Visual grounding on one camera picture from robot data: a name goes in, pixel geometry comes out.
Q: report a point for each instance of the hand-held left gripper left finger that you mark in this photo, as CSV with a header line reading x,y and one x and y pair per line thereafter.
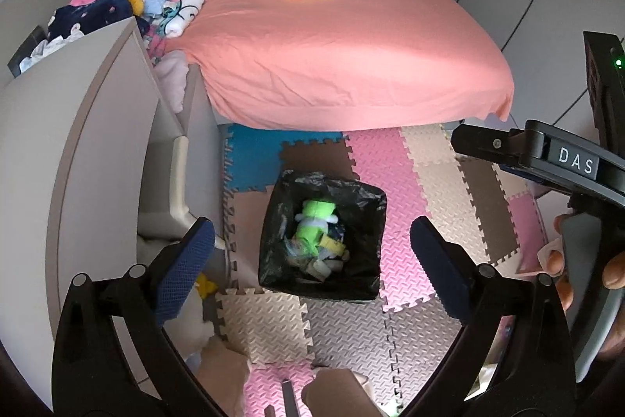
x,y
183,270

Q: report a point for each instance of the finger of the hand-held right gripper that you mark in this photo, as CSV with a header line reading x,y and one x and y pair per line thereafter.
x,y
483,142

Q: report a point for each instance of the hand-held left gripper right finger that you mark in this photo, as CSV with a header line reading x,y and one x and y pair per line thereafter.
x,y
439,270

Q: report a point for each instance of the bin with black bag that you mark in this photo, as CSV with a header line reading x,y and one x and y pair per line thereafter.
x,y
278,251

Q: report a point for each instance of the white and green plush toy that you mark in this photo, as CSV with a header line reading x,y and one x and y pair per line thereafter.
x,y
315,221

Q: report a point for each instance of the person's right hand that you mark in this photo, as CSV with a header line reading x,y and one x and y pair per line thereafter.
x,y
549,261

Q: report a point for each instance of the white and yellow plush toy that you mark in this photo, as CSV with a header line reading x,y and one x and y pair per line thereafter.
x,y
198,324

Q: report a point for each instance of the foam puzzle floor mat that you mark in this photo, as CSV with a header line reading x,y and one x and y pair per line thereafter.
x,y
420,182

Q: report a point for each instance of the bed with pink sheet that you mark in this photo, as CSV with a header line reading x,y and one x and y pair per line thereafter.
x,y
342,50

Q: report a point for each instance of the pale pink cloth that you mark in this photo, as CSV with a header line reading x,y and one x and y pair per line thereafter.
x,y
173,80

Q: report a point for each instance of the pink and white folded cloth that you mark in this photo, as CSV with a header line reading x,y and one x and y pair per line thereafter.
x,y
188,1

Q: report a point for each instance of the navy dotted cloth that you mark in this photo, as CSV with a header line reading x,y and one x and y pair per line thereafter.
x,y
88,16

